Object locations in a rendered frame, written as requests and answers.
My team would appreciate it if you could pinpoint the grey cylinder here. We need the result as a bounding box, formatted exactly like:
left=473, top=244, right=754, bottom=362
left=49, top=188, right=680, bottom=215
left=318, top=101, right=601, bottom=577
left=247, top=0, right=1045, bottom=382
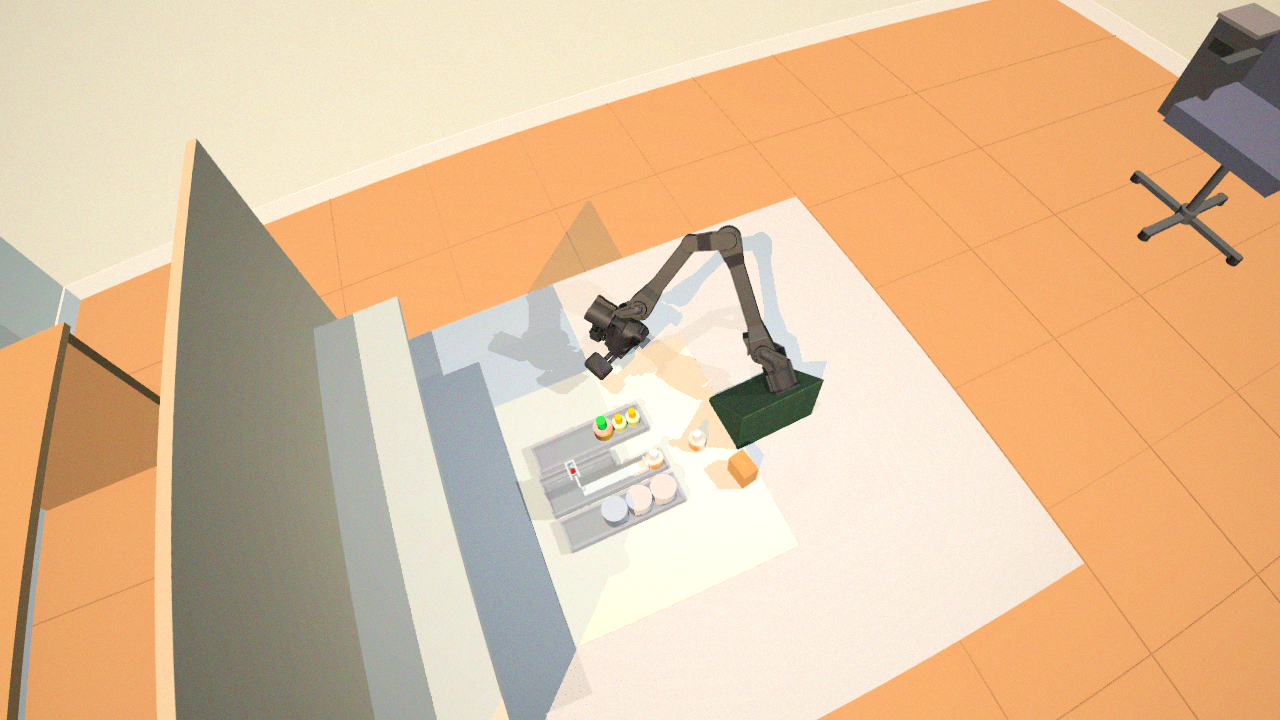
left=602, top=496, right=628, bottom=528
left=626, top=486, right=653, bottom=516
left=650, top=474, right=677, bottom=506

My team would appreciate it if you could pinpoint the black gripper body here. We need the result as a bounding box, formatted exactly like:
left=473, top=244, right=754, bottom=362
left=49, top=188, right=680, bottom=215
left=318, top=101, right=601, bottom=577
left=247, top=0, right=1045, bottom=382
left=585, top=331, right=637, bottom=380

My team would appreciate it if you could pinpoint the brown rectangular block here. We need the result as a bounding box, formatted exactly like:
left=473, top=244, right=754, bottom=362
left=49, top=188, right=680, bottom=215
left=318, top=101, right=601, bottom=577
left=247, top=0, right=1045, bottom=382
left=727, top=450, right=759, bottom=488

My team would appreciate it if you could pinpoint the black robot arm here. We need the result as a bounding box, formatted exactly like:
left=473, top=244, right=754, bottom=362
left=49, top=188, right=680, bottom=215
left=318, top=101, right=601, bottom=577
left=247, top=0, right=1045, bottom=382
left=582, top=225, right=801, bottom=395

